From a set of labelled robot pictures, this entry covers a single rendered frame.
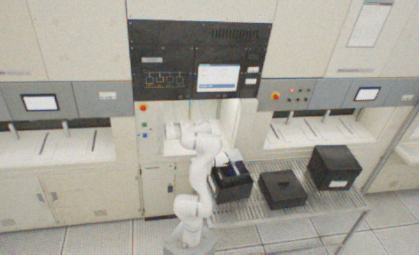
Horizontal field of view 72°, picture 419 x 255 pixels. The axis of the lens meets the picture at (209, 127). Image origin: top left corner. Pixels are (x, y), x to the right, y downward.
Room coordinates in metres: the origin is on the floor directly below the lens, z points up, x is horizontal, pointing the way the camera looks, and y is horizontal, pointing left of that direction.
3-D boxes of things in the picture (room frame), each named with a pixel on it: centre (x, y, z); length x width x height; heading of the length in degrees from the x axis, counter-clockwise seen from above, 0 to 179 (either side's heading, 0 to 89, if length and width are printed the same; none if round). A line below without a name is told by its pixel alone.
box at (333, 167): (1.75, -1.04, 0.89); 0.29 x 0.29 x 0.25; 10
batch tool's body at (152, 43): (2.14, 0.22, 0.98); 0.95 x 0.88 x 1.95; 15
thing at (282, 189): (1.53, -0.62, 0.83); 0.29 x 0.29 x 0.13; 17
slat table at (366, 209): (1.60, -0.62, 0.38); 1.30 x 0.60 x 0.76; 105
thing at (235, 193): (1.52, -0.19, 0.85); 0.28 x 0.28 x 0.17; 23
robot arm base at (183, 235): (1.04, 0.03, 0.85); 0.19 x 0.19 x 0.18
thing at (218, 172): (1.52, -0.19, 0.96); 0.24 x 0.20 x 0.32; 23
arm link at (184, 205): (1.04, 0.07, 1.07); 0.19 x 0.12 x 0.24; 89
